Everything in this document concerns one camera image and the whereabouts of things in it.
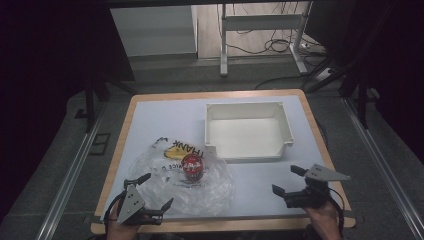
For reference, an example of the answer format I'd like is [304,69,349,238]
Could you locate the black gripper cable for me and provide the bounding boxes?
[328,187,346,236]
[102,190,128,225]

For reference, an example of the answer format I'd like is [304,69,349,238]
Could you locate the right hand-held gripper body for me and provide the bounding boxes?
[283,163,352,210]

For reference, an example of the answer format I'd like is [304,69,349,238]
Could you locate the black metal stand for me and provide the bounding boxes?
[303,58,373,130]

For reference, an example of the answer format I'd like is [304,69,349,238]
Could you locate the white metal desk frame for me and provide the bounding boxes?
[219,2,315,77]

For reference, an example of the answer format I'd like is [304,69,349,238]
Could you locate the white power strip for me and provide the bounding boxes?
[315,67,335,82]

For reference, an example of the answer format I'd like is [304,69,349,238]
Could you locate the black floor cables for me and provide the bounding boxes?
[231,3,329,57]

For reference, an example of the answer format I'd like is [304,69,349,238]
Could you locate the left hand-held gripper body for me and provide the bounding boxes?
[115,184,164,226]

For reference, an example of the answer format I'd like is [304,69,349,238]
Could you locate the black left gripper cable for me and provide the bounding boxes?
[102,190,128,225]

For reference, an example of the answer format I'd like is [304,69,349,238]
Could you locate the person's left hand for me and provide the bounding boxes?
[106,201,140,240]

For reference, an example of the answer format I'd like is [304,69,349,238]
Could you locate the black tripod stand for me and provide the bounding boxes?
[83,74,138,134]

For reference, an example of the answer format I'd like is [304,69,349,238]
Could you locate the aluminium floor rail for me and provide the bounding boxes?
[35,108,105,240]
[342,96,424,240]

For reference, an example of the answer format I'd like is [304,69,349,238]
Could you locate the clear printed plastic bag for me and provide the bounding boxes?
[128,136,236,218]

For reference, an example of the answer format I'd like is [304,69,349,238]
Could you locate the white cabinet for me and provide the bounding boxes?
[109,4,199,58]

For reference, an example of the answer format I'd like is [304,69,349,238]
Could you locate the red candy jar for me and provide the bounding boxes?
[181,153,205,183]

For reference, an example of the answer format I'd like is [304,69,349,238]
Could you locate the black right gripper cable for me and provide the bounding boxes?
[328,187,346,236]

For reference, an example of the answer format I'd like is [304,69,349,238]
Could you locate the person's right hand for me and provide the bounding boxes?
[303,201,343,240]

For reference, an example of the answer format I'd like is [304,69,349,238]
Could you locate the black floor plate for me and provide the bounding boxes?
[88,132,112,156]

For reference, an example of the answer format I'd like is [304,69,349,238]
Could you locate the white plastic bin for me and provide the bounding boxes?
[204,101,295,164]

